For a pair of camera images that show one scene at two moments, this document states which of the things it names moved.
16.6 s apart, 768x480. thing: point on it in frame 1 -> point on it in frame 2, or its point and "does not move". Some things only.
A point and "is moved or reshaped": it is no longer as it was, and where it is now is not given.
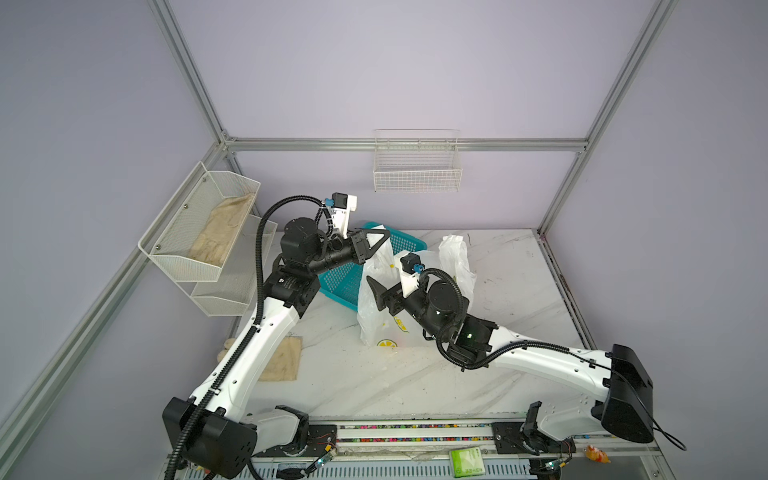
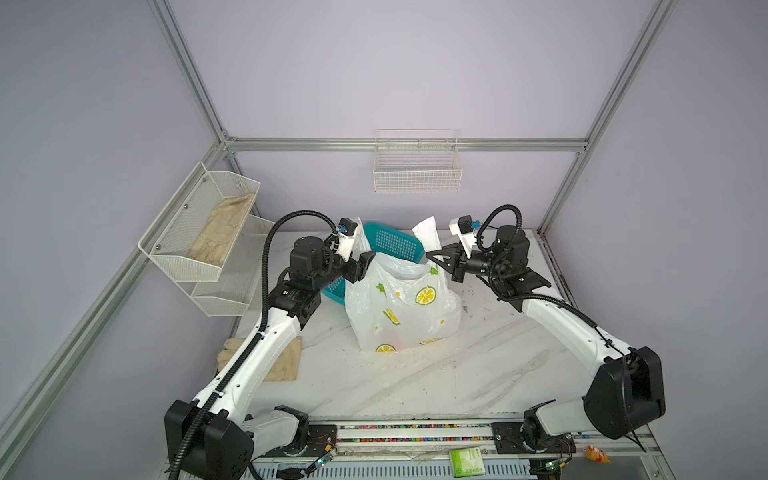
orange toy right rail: x=595 y=454 does not move
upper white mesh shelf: x=171 y=237 does not move
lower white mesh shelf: x=236 y=285 does not move
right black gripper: x=393 y=296 -> x=450 y=264
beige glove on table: x=283 y=365 does not move
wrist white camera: x=410 y=268 -> x=464 y=228
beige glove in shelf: x=214 y=242 does not move
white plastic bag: x=383 y=329 is moved or reshaped
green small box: x=467 y=462 does not move
